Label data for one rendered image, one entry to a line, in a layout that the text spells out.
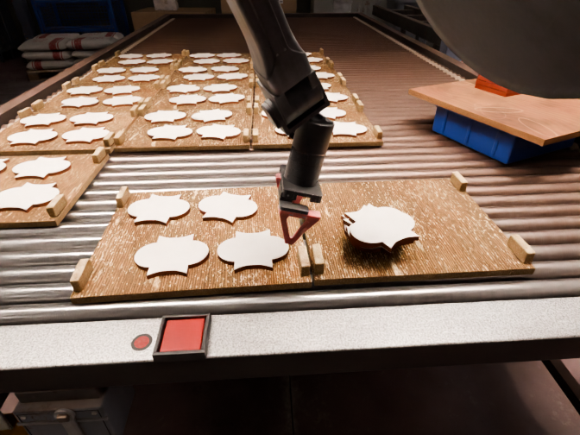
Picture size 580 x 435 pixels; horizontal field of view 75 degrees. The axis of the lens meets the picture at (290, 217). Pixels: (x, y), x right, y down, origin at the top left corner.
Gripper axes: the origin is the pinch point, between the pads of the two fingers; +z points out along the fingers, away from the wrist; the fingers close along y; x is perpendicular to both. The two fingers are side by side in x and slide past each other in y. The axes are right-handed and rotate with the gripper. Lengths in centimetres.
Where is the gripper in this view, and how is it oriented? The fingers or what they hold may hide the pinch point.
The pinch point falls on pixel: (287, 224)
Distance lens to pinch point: 68.1
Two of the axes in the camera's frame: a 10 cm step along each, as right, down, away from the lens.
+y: -0.7, -5.1, 8.6
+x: -9.7, -1.7, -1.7
